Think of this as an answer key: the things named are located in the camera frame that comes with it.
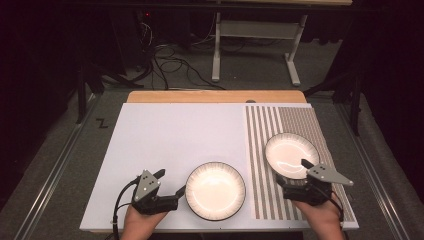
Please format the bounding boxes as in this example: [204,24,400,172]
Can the white metal desk frame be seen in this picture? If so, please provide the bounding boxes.
[211,11,310,87]

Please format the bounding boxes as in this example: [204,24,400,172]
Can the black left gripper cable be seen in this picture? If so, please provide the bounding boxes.
[111,176,142,240]

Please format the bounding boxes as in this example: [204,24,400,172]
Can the black stand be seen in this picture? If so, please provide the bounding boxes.
[302,65,364,137]
[75,62,145,125]

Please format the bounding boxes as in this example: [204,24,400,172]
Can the person's left hand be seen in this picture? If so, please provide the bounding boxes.
[119,204,168,240]

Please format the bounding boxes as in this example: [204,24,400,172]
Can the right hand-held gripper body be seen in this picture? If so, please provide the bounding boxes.
[282,162,355,207]

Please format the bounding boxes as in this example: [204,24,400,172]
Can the metal floor rail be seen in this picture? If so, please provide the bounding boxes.
[335,102,412,240]
[12,93,102,240]

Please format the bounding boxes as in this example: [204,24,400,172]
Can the black floor cables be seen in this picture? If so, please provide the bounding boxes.
[133,19,228,92]

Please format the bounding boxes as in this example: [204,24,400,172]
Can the white board with striped area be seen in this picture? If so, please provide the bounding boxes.
[79,102,360,233]

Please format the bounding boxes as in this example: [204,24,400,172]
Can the person's right hand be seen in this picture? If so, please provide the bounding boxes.
[292,197,345,240]

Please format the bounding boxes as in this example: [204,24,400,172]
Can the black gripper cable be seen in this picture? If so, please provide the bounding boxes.
[111,176,142,240]
[329,190,345,224]

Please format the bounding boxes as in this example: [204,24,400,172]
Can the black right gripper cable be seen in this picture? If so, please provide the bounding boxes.
[329,190,345,224]

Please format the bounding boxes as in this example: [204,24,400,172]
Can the dark computer case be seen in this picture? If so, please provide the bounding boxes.
[108,8,153,73]

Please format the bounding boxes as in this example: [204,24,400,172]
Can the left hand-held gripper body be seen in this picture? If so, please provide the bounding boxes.
[131,169,179,216]

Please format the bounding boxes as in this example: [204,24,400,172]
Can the white plate with dark rim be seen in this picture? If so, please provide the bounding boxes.
[264,132,321,181]
[184,161,247,222]

